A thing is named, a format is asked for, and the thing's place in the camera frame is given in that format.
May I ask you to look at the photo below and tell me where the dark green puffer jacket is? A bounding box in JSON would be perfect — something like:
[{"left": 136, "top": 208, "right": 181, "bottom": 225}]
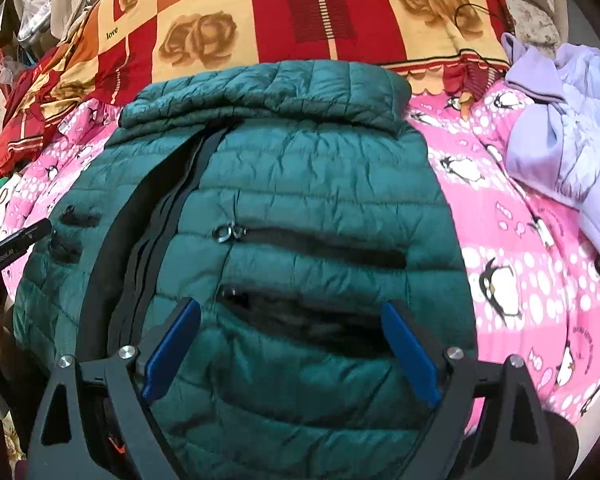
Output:
[{"left": 11, "top": 58, "right": 480, "bottom": 480}]

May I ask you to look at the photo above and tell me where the pink penguin bed sheet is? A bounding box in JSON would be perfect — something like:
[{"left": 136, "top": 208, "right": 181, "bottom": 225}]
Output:
[{"left": 2, "top": 79, "right": 600, "bottom": 430}]

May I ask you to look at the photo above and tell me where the lavender quilted jacket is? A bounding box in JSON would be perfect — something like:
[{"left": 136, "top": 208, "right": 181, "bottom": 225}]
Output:
[{"left": 502, "top": 34, "right": 600, "bottom": 255}]

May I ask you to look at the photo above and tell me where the red orange rose blanket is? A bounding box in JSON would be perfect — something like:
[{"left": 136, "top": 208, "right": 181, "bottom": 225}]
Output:
[{"left": 0, "top": 0, "right": 509, "bottom": 176}]

